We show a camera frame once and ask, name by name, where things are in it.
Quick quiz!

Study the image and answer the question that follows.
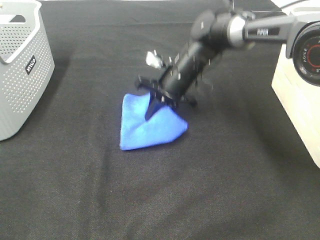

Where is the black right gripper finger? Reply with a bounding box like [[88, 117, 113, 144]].
[[144, 92, 163, 121]]

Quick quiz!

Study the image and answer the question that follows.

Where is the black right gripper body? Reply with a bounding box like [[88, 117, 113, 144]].
[[135, 41, 222, 107]]

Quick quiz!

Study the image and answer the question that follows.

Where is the blue microfibre towel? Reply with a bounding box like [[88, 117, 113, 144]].
[[119, 93, 189, 151]]

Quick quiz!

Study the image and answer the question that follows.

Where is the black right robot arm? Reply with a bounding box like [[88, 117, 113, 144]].
[[135, 8, 320, 120]]

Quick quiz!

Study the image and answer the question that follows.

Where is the black table mat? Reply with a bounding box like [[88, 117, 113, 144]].
[[0, 0, 320, 240]]

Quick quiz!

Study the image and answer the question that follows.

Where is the cream plastic basket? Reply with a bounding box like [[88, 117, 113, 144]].
[[271, 44, 320, 166]]

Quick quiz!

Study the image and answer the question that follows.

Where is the grey perforated laundry basket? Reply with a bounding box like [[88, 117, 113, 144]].
[[0, 0, 55, 141]]

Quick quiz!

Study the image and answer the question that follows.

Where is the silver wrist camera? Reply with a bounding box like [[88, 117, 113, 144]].
[[145, 49, 166, 69]]

